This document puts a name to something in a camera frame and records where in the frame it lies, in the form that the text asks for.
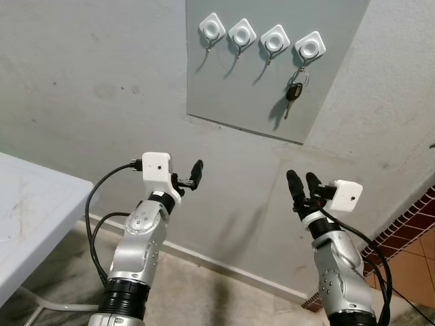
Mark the white table leg tube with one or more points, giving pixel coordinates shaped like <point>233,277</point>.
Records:
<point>54,305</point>

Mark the red brick tile skirting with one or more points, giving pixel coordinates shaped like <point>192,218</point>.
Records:
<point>401,227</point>

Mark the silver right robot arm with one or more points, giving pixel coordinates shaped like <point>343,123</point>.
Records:
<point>340,272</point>

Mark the grey wall board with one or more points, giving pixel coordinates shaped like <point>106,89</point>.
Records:
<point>238,88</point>

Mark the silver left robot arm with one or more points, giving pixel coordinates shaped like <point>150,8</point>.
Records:
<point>139,241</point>

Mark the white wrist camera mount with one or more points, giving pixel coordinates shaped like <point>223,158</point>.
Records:
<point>346,197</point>
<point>156,171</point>

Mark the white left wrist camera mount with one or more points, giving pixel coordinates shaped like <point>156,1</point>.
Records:
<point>156,171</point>

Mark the white wall skirting strip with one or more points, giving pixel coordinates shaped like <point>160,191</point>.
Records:
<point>224,266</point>

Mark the white square wall hook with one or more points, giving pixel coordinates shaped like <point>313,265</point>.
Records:
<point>212,27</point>
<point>309,46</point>
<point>242,32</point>
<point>274,39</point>

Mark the white plastic table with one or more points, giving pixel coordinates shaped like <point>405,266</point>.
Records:
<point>34,210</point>

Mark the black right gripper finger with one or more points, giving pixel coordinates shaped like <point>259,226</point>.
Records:
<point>314,183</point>
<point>296,190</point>

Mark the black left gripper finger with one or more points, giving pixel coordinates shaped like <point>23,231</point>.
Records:
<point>172,165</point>
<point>196,173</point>

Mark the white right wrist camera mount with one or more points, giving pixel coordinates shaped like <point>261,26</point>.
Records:
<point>346,197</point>

